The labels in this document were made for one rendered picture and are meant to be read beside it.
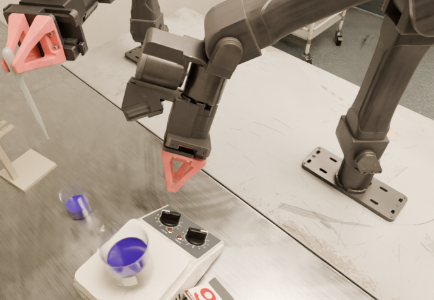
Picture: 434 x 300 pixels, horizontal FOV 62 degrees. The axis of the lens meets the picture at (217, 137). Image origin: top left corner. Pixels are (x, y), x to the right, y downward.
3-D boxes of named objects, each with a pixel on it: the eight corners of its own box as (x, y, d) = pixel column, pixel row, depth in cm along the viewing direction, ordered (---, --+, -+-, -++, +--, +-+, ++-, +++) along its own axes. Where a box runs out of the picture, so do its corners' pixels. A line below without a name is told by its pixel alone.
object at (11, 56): (16, 82, 46) (0, 51, 43) (21, 75, 47) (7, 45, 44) (20, 82, 46) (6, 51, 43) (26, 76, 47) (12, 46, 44)
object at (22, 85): (47, 135, 55) (4, 46, 44) (53, 136, 55) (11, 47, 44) (43, 140, 54) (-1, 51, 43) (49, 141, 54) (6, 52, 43)
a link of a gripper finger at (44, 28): (20, 46, 42) (59, 8, 48) (-36, 40, 43) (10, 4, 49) (41, 93, 47) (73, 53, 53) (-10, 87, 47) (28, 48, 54)
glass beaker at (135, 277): (166, 268, 51) (160, 238, 45) (132, 305, 48) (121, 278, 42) (132, 240, 54) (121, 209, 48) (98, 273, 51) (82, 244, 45)
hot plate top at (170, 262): (134, 218, 58) (133, 215, 57) (193, 261, 53) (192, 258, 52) (72, 278, 51) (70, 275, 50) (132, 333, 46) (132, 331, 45)
